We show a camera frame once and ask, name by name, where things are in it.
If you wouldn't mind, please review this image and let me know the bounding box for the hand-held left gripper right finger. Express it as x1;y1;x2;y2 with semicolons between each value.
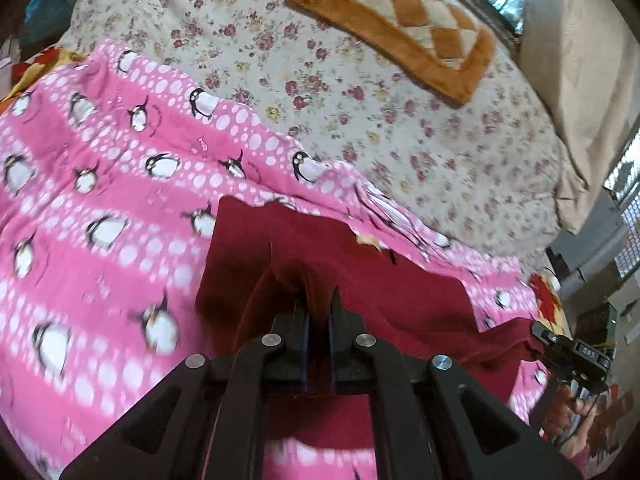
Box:
328;287;584;480

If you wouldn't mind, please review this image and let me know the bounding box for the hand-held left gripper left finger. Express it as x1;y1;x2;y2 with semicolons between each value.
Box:
60;299;312;480

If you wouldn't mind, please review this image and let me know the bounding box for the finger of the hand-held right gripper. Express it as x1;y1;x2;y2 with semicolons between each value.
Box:
530;320;557;357

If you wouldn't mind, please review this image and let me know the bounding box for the dark red garment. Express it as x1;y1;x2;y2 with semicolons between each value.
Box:
195;195;547;452

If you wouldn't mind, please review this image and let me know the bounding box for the person's right hand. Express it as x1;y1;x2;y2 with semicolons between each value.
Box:
542;384;600;448

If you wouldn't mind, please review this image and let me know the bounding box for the grey cabinet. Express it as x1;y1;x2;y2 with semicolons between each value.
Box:
547;194;632;297

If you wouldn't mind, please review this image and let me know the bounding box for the beige curtain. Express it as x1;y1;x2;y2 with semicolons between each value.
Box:
517;0;640;235

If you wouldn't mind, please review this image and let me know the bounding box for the pink penguin print blanket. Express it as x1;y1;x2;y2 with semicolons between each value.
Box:
0;40;557;480

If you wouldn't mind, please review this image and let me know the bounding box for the floral bedsheet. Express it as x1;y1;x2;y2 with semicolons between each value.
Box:
70;0;565;272

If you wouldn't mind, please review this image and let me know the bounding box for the orange checkered plush mat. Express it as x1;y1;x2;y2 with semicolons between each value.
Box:
285;0;499;107

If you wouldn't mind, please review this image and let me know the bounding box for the blue plastic bag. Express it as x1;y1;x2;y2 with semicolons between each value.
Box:
24;0;77;47

